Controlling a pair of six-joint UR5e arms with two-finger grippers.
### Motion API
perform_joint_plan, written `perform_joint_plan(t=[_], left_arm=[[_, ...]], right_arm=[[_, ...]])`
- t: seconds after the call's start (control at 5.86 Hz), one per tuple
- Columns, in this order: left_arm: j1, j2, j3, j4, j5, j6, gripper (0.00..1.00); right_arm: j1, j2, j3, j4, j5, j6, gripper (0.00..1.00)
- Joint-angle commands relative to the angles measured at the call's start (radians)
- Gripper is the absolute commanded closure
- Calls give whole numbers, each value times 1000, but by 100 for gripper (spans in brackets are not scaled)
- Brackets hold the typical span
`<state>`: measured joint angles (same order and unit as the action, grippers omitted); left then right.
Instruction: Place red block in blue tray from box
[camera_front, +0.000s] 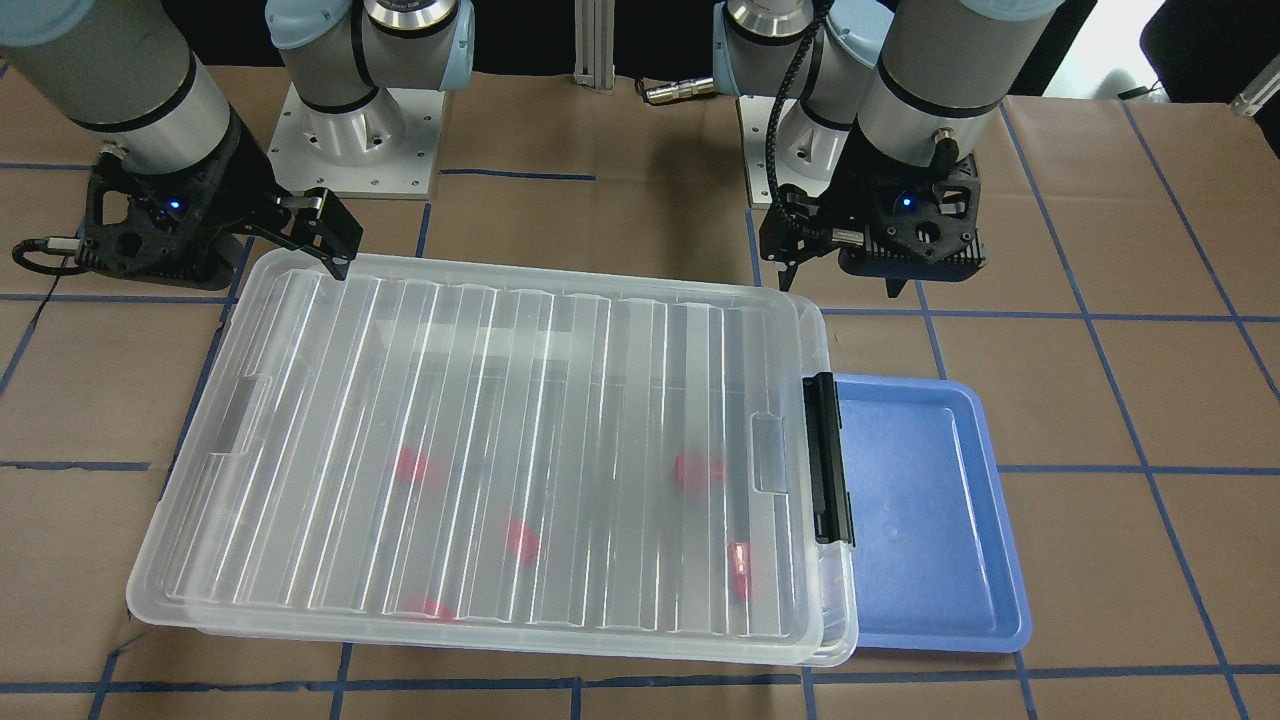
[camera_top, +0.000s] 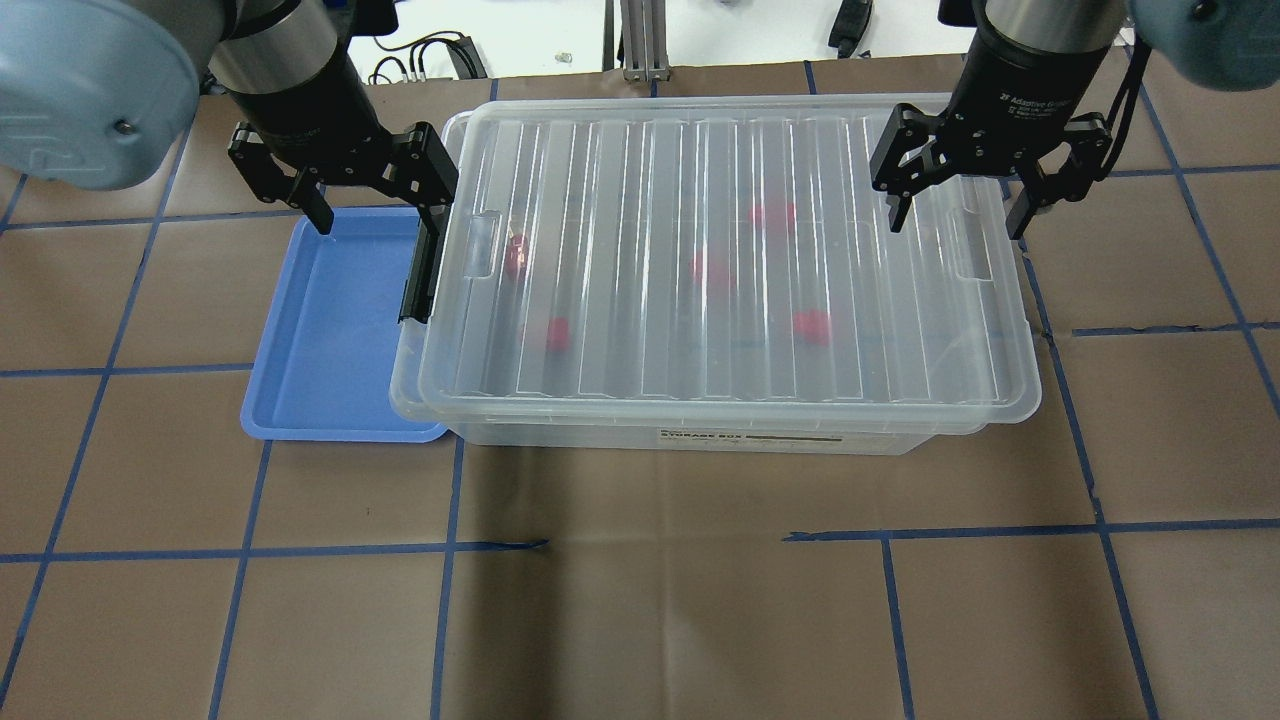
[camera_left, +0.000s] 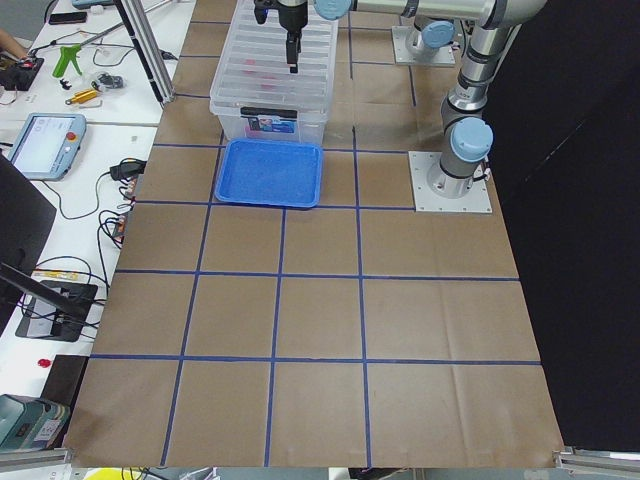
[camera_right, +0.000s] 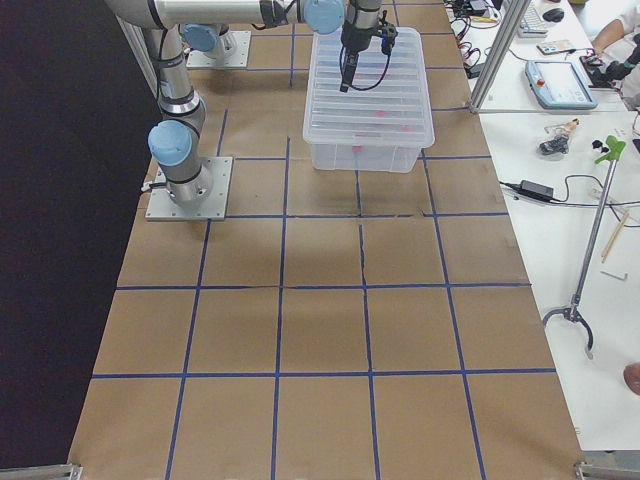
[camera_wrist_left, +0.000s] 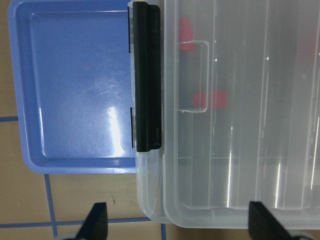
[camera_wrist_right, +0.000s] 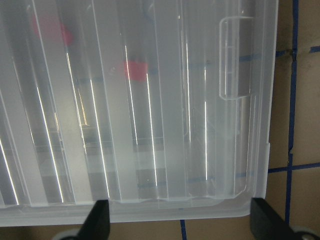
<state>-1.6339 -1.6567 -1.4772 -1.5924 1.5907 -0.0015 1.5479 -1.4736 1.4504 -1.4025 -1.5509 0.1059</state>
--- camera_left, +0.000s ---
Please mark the green handled reacher grabber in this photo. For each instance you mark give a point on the green handled reacher grabber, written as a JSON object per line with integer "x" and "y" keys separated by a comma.
{"x": 68, "y": 53}

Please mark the blue plastic tray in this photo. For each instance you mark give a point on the blue plastic tray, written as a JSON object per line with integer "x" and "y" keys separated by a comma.
{"x": 272, "y": 173}

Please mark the aluminium frame post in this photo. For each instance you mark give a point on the aluminium frame post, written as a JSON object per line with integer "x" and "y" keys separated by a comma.
{"x": 138, "y": 27}

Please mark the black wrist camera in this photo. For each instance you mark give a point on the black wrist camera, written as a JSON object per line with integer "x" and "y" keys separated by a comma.
{"x": 261, "y": 8}

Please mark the teach pendant tablet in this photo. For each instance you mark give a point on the teach pendant tablet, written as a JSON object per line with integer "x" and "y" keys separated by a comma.
{"x": 47, "y": 145}

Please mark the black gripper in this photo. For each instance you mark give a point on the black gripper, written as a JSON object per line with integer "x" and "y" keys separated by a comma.
{"x": 291, "y": 14}

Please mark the black monitor stand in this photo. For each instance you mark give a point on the black monitor stand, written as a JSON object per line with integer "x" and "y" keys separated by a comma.
{"x": 51, "y": 310}

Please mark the clear plastic storage box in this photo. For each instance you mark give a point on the clear plastic storage box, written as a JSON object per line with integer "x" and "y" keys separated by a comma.
{"x": 255, "y": 95}

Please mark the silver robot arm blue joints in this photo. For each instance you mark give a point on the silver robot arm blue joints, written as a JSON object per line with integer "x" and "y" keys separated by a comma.
{"x": 467, "y": 138}

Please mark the black smartphone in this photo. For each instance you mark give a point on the black smartphone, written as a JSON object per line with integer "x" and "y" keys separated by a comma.
{"x": 77, "y": 17}

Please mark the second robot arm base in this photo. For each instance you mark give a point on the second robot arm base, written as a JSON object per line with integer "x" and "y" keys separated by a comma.
{"x": 429, "y": 45}

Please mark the black power adapter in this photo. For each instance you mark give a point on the black power adapter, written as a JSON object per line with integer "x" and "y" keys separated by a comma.
{"x": 127, "y": 169}

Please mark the gold metal cylinder tool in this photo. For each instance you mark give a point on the gold metal cylinder tool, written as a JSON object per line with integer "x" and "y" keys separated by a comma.
{"x": 89, "y": 98}

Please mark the black controller box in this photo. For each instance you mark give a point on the black controller box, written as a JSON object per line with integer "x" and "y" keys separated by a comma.
{"x": 19, "y": 78}

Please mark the bagged black parts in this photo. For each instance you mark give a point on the bagged black parts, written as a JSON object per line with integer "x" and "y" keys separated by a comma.
{"x": 104, "y": 81}

